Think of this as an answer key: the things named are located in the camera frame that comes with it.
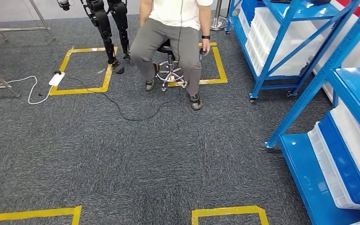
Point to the person's left hand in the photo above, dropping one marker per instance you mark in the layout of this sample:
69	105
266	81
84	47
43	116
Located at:
206	45

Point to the translucent white crate stack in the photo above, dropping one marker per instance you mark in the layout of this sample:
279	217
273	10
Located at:
262	40

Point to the black handheld controller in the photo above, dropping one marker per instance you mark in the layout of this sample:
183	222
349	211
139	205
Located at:
202	52

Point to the grey tape scrap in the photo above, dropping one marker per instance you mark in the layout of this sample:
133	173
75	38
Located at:
101	71

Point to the person's right forearm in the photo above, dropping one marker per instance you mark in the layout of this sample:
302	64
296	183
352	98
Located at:
145	12

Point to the black wristwatch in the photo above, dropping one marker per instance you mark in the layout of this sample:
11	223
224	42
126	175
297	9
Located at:
205	37

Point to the person's left forearm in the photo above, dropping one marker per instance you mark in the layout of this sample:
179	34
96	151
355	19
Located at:
204	21

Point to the black and white robot part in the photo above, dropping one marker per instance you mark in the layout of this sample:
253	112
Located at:
64	4

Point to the black swivel stool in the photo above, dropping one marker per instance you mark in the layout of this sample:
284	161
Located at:
169	71

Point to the person's shoe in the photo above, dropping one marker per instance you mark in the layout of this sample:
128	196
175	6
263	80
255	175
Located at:
196	103
150	84

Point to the yellow floor tape square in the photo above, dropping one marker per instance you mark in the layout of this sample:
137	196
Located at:
220	68
80	91
27	214
229	211

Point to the chrome stanchion post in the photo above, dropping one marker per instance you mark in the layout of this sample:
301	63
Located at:
218	23

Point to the blue metal shelf rack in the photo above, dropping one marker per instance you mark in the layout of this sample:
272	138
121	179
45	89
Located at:
301	174
277	40

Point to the white power strip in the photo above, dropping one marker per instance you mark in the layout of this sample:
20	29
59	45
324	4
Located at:
56	79

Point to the person's torso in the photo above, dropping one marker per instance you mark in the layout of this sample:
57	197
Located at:
167	12

